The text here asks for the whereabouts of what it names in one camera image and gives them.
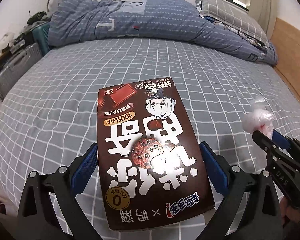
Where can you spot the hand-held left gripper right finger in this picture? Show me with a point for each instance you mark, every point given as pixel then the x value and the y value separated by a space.
pixel 215 170

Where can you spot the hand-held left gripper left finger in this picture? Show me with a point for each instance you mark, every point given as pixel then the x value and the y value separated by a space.
pixel 85 170

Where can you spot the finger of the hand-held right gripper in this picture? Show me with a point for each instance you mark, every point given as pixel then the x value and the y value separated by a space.
pixel 262 140
pixel 281 138

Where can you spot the small clear plastic bag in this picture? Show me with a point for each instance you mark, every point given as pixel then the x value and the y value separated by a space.
pixel 258 117

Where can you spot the brown cookie box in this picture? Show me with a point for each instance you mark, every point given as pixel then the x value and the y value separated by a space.
pixel 145 167

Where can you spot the person's right hand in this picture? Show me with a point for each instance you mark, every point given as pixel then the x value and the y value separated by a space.
pixel 288 215

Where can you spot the wooden headboard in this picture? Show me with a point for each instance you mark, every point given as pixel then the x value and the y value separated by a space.
pixel 292 50

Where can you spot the printed white cloth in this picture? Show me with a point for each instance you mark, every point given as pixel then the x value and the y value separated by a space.
pixel 250 38

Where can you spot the grey suitcase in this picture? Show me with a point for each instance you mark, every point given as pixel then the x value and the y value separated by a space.
pixel 15 65

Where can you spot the grey checked pillow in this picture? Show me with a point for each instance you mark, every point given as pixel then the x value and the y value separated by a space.
pixel 230 12

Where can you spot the beige curtain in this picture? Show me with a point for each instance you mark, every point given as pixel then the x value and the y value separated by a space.
pixel 262 5

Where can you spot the teal suitcase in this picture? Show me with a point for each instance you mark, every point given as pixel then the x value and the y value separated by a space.
pixel 41 38

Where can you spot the pile of small boxes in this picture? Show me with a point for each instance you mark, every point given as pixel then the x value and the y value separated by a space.
pixel 20 45

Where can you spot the white plush toy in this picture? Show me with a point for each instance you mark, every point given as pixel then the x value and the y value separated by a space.
pixel 5 41

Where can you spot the blue striped quilt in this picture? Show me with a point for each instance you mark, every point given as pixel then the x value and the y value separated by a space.
pixel 127 17

